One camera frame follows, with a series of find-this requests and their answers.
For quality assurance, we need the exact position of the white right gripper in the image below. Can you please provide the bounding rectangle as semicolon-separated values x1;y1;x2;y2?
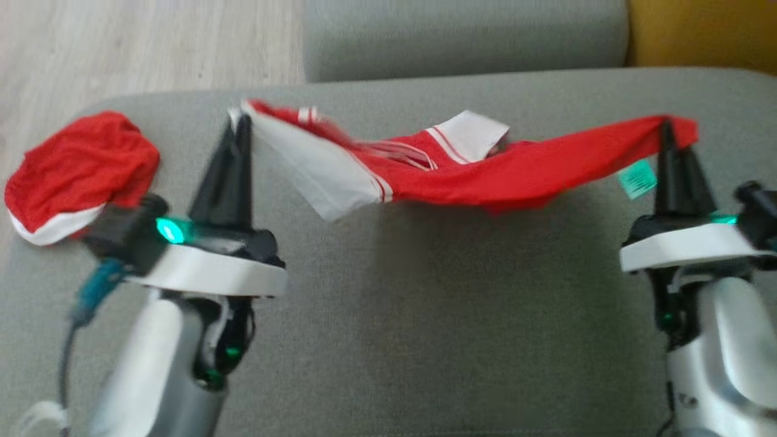
619;119;777;274

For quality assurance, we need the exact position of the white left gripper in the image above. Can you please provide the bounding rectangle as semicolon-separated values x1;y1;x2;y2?
126;115;288;299

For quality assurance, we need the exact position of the red shorts white band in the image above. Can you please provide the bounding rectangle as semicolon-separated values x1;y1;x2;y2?
3;110;161;246

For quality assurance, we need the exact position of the red jersey number 23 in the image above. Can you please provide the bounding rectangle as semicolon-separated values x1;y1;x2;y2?
228;99;700;222

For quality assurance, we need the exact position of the yellow sofa backrest cushion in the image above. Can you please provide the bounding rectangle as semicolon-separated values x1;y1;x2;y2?
626;0;777;76

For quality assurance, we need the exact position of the large grey sofa ottoman cushion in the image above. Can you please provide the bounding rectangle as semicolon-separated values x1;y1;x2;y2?
0;67;777;437

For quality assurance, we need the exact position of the grey sofa seat cushion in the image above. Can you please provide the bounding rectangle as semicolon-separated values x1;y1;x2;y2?
302;0;630;84

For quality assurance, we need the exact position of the black left cable teal plug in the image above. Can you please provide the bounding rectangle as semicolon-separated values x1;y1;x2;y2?
18;258;129;437

